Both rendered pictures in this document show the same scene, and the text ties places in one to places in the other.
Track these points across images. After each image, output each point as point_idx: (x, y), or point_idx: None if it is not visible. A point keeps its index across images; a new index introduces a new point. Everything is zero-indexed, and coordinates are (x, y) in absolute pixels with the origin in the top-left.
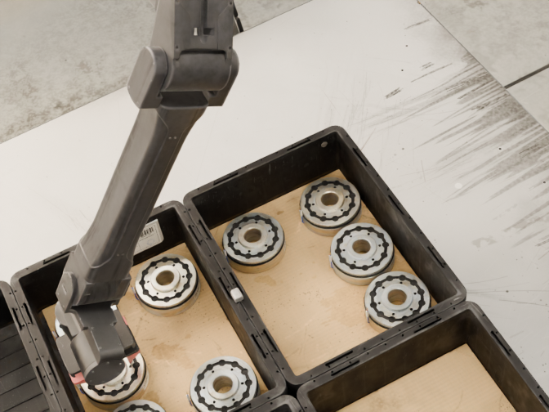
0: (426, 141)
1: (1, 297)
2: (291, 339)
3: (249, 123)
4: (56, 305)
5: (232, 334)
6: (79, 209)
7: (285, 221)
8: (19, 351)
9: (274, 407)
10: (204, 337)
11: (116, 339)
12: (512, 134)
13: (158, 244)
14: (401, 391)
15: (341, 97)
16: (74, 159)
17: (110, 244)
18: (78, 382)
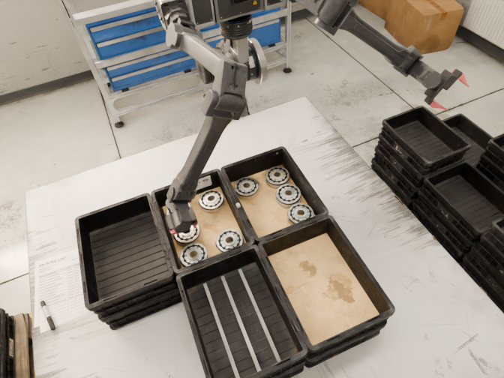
0: (316, 159)
1: (146, 199)
2: (257, 226)
3: (249, 147)
4: (166, 200)
5: (235, 222)
6: None
7: (259, 181)
8: (151, 221)
9: (249, 249)
10: (224, 222)
11: (188, 214)
12: (349, 159)
13: (210, 186)
14: (299, 249)
15: (285, 141)
16: (181, 155)
17: (189, 175)
18: (172, 232)
